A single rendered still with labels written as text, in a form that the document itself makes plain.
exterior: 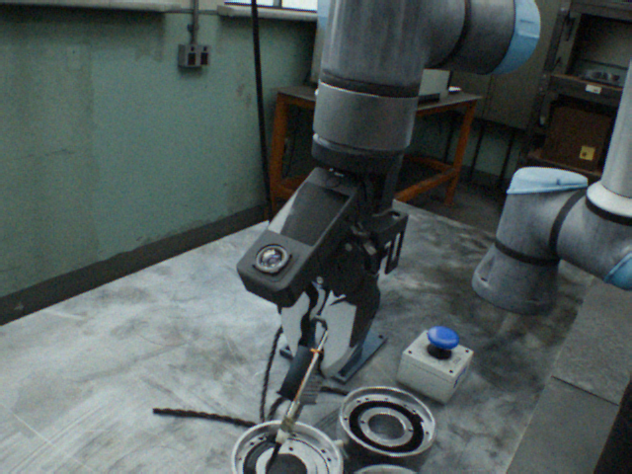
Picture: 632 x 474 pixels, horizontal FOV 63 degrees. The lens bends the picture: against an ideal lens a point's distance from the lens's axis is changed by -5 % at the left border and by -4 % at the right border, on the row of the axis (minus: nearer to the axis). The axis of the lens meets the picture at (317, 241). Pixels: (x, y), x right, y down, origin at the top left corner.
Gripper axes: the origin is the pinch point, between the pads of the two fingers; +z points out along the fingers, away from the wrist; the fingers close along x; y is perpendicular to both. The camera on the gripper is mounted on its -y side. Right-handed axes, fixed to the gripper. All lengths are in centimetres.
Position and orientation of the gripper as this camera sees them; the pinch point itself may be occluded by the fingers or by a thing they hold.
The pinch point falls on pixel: (310, 363)
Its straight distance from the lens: 49.4
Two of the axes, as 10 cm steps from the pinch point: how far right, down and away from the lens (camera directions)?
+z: -1.4, 9.0, 4.2
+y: 5.2, -2.9, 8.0
